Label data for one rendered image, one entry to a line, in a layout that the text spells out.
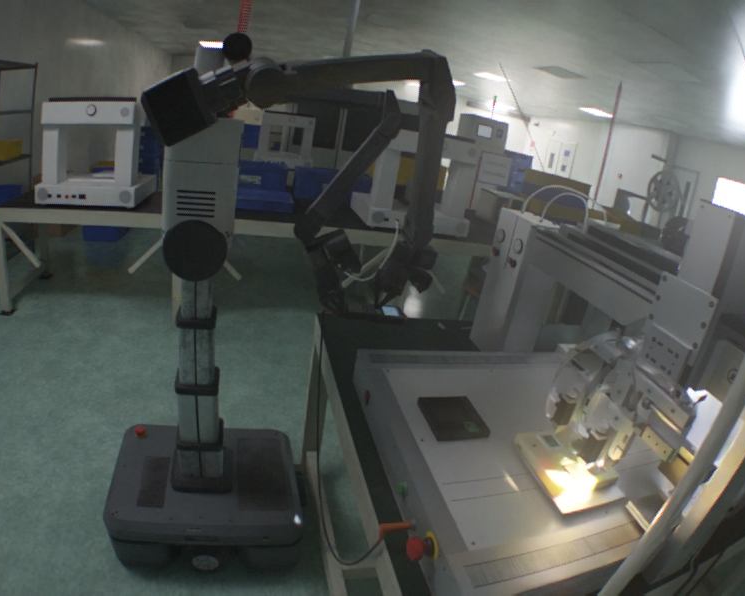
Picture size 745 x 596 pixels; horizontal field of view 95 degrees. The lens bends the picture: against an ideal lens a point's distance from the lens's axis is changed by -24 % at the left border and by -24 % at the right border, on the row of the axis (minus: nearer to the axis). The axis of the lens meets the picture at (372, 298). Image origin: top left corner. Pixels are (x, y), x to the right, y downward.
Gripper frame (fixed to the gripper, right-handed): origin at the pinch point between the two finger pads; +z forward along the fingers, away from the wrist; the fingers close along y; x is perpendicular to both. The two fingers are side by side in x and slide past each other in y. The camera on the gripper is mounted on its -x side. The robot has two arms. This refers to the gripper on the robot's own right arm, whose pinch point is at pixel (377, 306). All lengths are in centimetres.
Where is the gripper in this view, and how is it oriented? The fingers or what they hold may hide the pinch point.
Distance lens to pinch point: 127.9
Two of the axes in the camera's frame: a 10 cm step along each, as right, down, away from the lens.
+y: -1.4, -3.8, 9.1
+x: -9.0, -3.3, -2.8
